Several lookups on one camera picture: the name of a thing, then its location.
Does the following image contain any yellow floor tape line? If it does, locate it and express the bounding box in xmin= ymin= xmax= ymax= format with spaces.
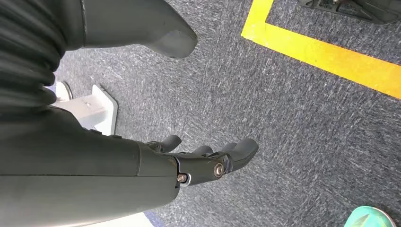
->
xmin=240 ymin=0 xmax=401 ymax=100

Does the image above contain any black base frame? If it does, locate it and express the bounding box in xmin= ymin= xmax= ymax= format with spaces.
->
xmin=297 ymin=0 xmax=401 ymax=25

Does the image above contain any white flat plate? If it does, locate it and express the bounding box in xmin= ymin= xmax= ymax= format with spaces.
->
xmin=79 ymin=212 xmax=148 ymax=227

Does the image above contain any teal left shoe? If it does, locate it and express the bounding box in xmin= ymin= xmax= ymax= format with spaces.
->
xmin=344 ymin=206 xmax=398 ymax=227

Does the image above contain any white metal foot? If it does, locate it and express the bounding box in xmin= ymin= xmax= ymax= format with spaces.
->
xmin=52 ymin=80 xmax=119 ymax=136

